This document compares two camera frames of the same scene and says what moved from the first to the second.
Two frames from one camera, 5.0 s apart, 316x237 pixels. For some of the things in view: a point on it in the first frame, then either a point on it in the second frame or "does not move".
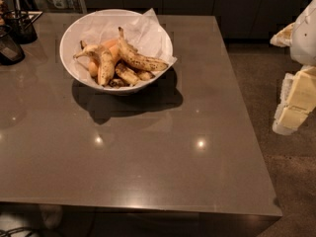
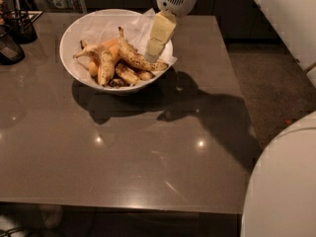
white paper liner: (142, 31) does not move
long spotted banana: (134, 57) does not move
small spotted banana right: (145, 75) does not move
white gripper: (305, 39) to (179, 0)
